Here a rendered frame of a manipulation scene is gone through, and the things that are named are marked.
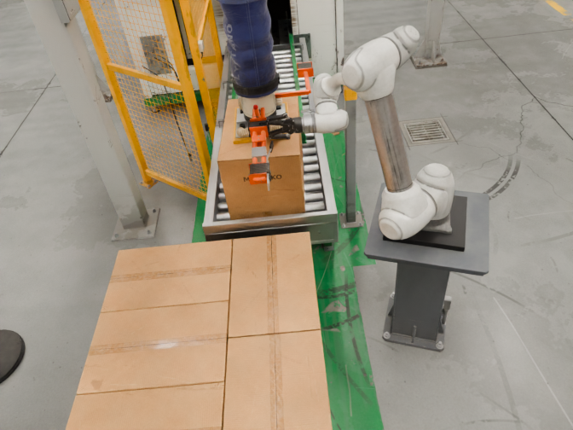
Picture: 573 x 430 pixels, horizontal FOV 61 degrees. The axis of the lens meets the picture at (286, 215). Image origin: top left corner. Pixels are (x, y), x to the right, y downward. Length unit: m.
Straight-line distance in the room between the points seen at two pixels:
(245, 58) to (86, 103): 1.13
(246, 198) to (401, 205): 0.90
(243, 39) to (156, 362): 1.43
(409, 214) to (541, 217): 1.78
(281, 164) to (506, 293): 1.50
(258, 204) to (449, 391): 1.31
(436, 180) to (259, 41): 0.98
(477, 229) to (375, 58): 0.94
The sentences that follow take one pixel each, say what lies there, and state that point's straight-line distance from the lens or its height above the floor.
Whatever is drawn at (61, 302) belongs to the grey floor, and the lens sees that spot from 3.36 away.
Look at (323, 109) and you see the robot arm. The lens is 2.27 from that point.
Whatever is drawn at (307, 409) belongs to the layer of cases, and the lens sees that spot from 1.93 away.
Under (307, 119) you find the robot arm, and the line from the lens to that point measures 2.25.
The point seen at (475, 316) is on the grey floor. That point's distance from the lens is 2.90.
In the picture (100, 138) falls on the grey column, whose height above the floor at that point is 0.77.
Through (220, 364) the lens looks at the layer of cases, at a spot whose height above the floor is 0.54.
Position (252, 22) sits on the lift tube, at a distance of 2.26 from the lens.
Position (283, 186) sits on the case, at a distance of 2.43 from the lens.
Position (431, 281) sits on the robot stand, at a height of 0.49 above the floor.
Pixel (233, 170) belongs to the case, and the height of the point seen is 0.89.
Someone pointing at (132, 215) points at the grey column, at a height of 0.14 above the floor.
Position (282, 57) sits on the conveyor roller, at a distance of 4.31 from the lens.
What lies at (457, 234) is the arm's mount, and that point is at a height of 0.78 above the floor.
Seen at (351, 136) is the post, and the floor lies 0.69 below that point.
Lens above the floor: 2.27
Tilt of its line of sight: 42 degrees down
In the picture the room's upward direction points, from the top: 7 degrees counter-clockwise
